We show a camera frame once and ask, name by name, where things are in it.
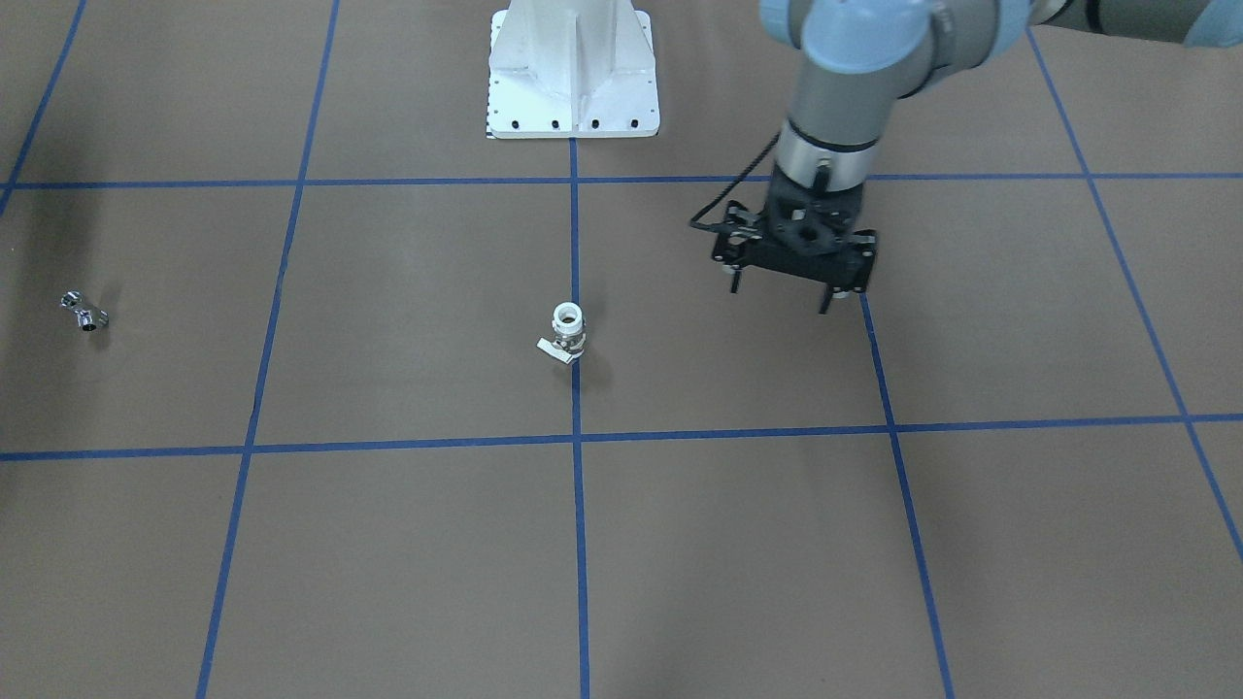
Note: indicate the chrome metal pipe fitting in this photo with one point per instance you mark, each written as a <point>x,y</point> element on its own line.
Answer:
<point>89,317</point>

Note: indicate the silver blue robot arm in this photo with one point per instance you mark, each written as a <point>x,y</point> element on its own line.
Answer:
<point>861,57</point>

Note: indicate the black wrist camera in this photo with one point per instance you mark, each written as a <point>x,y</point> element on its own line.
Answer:
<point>747,239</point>

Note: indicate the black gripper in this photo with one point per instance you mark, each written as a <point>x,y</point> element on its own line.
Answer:
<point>858,249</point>

